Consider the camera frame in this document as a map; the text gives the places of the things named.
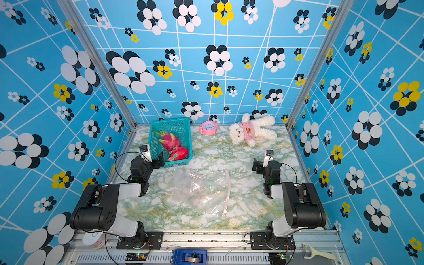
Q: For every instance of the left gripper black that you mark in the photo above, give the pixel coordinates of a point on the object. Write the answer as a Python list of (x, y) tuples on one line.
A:
[(160, 160)]

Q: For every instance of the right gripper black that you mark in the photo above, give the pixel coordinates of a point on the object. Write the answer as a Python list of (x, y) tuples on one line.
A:
[(259, 171)]

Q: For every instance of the pink dragon fruit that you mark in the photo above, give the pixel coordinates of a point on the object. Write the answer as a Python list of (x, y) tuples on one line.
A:
[(167, 140), (178, 153)]

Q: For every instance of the clear zip-top plastic bag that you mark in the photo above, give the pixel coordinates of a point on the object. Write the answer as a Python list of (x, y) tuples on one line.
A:
[(205, 192)]

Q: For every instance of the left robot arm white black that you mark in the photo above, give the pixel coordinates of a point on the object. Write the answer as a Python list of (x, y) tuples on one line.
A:
[(97, 208)]

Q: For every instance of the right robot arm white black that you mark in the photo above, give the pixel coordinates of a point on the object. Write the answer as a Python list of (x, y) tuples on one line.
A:
[(302, 208)]

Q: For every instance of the teal plastic basket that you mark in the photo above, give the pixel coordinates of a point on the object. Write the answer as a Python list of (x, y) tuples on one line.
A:
[(180, 127)]

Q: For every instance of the white teddy bear pink shirt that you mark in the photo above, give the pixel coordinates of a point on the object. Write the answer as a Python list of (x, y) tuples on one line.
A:
[(248, 130)]

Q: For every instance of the pink alarm clock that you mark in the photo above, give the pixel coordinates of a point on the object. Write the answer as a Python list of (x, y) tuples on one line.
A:
[(208, 128)]

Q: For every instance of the white tape roll disc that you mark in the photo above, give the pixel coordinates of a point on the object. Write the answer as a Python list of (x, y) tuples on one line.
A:
[(94, 240)]

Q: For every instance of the blue tape dispenser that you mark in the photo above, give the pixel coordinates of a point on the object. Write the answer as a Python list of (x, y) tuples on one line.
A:
[(189, 257)]

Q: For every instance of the white plastic peeler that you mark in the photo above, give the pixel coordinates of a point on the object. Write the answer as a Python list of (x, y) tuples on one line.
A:
[(309, 253)]

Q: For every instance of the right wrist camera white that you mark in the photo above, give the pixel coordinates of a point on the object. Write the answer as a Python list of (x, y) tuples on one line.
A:
[(268, 157)]

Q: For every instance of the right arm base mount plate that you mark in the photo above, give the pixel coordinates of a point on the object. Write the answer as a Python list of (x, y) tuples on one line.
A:
[(264, 241)]

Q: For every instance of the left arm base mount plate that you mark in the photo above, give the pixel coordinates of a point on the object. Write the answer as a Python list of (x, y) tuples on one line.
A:
[(150, 241)]

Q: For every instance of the aluminium front rail frame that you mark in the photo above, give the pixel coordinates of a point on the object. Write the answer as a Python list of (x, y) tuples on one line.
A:
[(224, 247)]

